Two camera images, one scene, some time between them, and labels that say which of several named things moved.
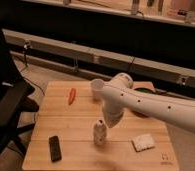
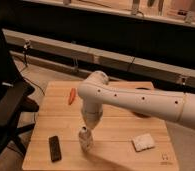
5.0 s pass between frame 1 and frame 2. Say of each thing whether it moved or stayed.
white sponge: stayed
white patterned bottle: moved
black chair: stayed
